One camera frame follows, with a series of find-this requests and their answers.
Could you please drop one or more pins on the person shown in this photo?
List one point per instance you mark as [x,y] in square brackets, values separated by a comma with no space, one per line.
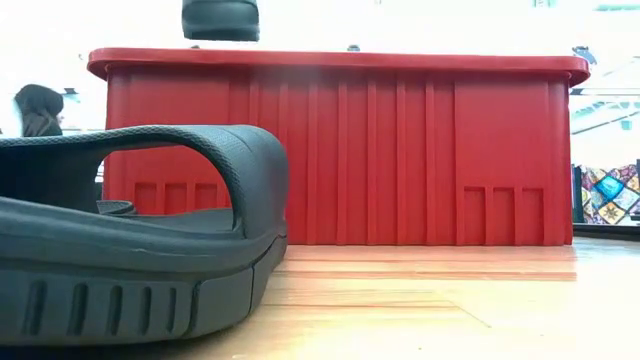
[40,112]

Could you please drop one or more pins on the colourful patterned panel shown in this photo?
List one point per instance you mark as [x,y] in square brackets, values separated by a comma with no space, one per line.
[610,195]

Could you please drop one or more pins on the red plastic bin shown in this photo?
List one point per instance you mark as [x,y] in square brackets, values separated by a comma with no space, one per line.
[400,150]

